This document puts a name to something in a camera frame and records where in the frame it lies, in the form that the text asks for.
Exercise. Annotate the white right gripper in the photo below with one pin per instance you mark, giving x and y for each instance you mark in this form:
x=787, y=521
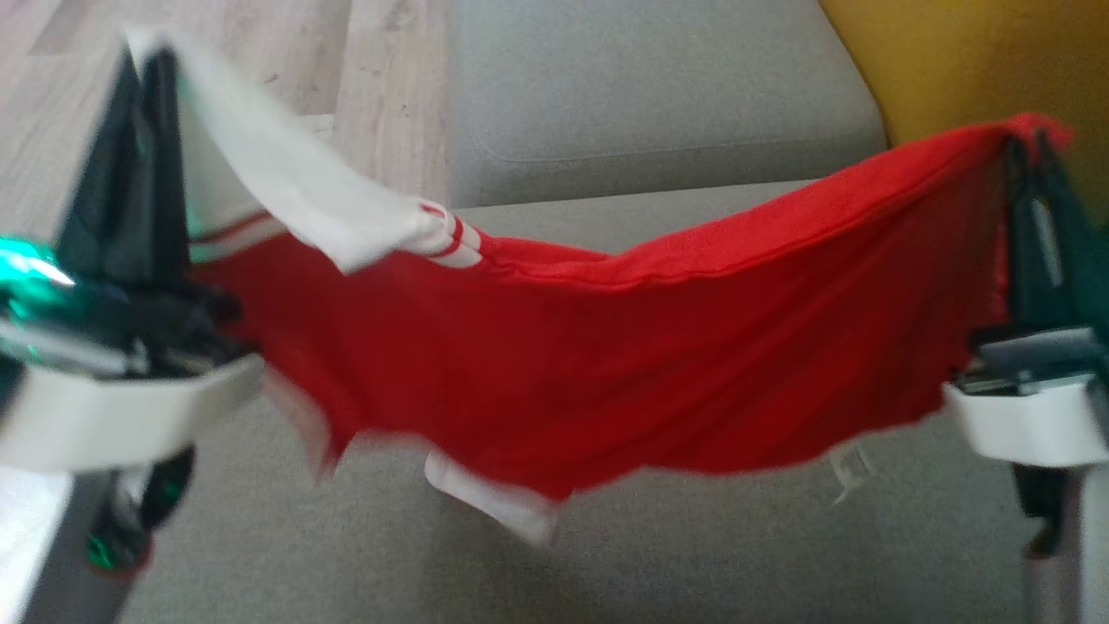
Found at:
x=1040, y=407

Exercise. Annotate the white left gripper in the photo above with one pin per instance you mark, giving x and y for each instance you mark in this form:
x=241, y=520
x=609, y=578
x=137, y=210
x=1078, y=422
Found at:
x=104, y=407

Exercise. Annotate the red shorts with white trim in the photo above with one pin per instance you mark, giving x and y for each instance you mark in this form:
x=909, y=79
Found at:
x=606, y=355

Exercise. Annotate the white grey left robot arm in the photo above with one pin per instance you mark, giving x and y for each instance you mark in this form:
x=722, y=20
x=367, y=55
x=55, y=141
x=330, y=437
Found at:
x=69, y=555

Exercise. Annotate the small grey sofa cushion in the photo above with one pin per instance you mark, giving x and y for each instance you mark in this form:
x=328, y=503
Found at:
x=650, y=87

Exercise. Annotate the large grey sofa seat cushion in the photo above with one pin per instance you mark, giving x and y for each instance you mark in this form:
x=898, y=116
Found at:
x=693, y=555

